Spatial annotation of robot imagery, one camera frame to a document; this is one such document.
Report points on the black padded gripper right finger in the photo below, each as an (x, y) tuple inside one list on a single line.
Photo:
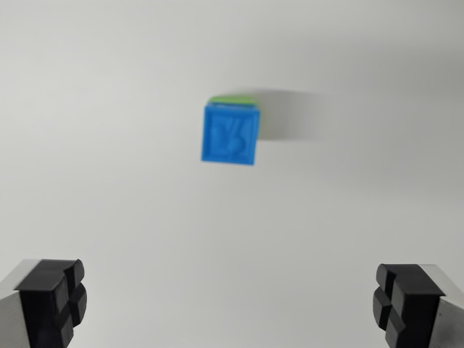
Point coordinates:
[(413, 308)]

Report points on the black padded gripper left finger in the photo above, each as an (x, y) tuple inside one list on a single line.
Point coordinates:
[(40, 304)]

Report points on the blue embossed soft toy cube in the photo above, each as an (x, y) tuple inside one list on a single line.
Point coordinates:
[(230, 136)]

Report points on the green embossed soft toy cube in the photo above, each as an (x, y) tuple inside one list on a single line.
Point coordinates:
[(232, 98)]

